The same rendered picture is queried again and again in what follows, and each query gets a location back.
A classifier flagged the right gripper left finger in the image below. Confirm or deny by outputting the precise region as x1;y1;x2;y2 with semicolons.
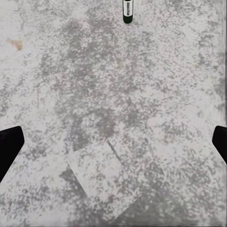
0;126;25;182

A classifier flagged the insectifuge atomizer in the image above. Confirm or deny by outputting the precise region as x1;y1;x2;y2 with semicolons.
123;0;133;24

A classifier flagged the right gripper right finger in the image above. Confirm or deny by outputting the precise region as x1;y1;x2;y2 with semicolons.
212;125;227;164

